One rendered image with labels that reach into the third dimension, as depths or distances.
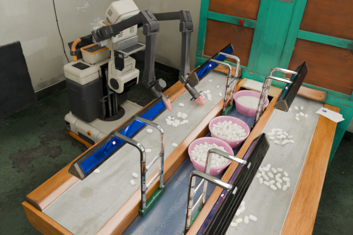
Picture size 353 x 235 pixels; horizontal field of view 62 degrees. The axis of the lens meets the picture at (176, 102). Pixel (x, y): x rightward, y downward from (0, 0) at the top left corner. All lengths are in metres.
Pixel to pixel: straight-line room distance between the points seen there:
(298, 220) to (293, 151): 0.53
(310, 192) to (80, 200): 1.16
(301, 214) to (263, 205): 0.17
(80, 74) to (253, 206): 1.67
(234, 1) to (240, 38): 0.30
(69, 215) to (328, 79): 1.97
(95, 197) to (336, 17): 1.90
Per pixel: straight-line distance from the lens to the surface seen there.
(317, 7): 2.33
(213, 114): 2.07
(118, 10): 2.21
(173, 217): 1.54
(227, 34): 2.55
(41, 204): 1.58
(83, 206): 1.54
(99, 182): 1.62
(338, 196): 2.93
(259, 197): 1.62
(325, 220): 2.70
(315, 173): 1.83
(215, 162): 1.75
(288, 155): 1.92
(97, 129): 2.71
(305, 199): 1.67
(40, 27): 3.59
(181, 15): 2.13
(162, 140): 1.36
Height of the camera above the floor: 1.93
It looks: 33 degrees down
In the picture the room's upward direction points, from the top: 3 degrees clockwise
